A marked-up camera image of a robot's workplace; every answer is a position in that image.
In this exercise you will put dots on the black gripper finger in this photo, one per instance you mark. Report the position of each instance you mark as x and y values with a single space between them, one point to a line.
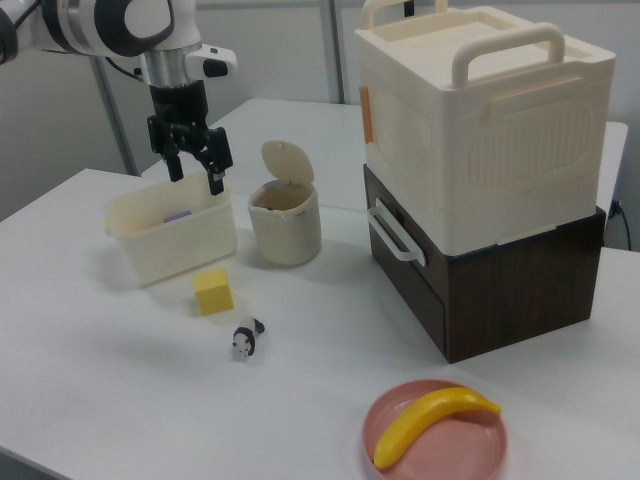
174 162
216 160

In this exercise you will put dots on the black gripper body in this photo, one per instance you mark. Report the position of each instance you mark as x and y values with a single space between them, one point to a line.
178 107

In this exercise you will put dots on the cream trash can lid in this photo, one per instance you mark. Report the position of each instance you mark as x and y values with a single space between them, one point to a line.
288 164

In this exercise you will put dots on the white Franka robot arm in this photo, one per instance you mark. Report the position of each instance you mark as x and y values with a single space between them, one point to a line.
100 25

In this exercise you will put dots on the cream small trash can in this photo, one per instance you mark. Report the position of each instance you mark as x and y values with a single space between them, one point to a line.
285 225

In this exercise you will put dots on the purple block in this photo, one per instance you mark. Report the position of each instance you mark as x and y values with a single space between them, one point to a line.
178 215

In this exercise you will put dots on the grey metal pole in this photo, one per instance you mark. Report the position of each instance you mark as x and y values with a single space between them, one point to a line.
117 115

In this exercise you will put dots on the cream rectangular plastic bin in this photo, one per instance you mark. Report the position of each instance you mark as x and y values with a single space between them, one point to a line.
172 232

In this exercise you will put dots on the yellow foam block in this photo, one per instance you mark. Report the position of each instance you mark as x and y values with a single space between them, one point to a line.
214 292

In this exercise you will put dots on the small panda figurine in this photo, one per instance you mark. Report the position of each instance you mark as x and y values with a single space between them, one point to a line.
246 340

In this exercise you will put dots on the cream plastic storage box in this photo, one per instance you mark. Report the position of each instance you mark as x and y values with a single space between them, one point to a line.
480 125

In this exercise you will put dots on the dark wood drawer box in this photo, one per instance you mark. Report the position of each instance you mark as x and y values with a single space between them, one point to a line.
500 295

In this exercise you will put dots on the yellow toy banana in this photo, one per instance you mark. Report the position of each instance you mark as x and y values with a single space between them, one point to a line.
425 420

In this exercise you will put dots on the pink plate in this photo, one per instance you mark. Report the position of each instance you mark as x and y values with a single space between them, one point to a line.
440 442

